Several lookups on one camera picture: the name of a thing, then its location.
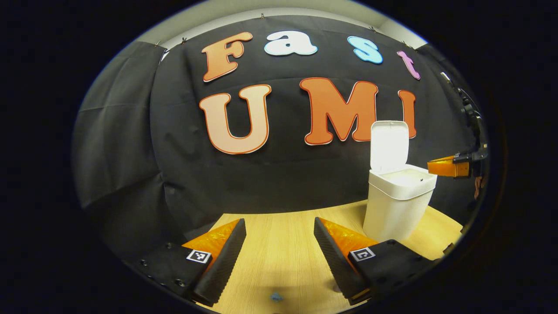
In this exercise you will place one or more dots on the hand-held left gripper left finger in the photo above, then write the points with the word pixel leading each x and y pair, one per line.
pixel 220 266

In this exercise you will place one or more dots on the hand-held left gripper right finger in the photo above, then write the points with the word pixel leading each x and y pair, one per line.
pixel 335 261

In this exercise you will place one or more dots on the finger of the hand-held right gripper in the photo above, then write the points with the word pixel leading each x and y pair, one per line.
pixel 442 167

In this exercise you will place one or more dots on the blue paper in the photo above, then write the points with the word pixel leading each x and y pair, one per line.
pixel 276 297

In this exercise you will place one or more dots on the white desktop garbage bin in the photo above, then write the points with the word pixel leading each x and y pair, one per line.
pixel 392 209

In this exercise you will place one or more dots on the wooden desktop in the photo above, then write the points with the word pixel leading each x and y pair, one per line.
pixel 279 253

